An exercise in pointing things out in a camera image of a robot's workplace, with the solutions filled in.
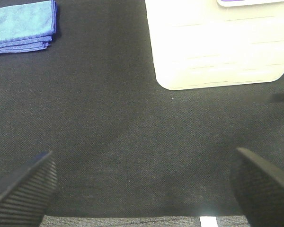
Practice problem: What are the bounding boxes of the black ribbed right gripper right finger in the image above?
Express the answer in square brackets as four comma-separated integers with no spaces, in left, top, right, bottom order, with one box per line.
[230,148,284,227]

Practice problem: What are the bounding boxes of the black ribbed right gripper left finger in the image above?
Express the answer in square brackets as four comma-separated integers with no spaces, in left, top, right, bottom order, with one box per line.
[0,151,58,227]

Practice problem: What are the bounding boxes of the blue microfiber towel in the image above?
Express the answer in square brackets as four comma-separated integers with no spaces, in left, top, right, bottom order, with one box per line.
[0,0,57,54]

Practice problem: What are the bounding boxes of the black fabric table cover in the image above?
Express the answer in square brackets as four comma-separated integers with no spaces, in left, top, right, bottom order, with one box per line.
[0,0,284,218]

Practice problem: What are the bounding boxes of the white plastic storage basket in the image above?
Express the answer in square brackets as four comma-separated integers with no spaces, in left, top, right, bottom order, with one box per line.
[145,0,284,90]

